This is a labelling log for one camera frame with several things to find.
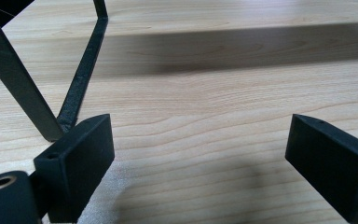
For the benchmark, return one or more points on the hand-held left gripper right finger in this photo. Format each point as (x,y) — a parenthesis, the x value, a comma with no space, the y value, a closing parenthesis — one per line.
(332,158)

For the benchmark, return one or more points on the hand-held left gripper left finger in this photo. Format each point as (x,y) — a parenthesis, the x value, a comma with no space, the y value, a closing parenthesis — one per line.
(74,168)

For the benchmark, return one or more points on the black metal frame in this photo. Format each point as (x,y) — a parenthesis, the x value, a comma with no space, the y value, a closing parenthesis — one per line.
(15,84)

